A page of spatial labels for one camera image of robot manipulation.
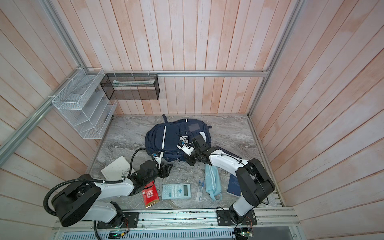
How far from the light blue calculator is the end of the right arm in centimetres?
16

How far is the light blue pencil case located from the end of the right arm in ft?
0.50

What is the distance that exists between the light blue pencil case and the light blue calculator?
0.11 meters

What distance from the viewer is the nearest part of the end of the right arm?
0.66 m

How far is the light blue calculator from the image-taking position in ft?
2.67

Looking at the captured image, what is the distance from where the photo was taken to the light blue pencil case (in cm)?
79
